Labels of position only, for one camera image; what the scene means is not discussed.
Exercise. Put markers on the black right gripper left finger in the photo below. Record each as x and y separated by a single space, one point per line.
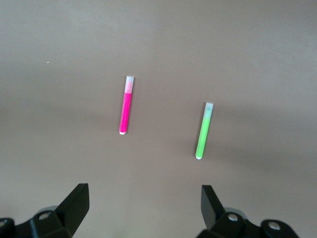
71 210

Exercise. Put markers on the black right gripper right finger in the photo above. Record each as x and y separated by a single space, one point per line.
213 213

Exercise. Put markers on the pink highlighter pen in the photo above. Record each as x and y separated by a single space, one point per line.
125 111

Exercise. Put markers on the green test tube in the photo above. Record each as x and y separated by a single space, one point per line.
203 134

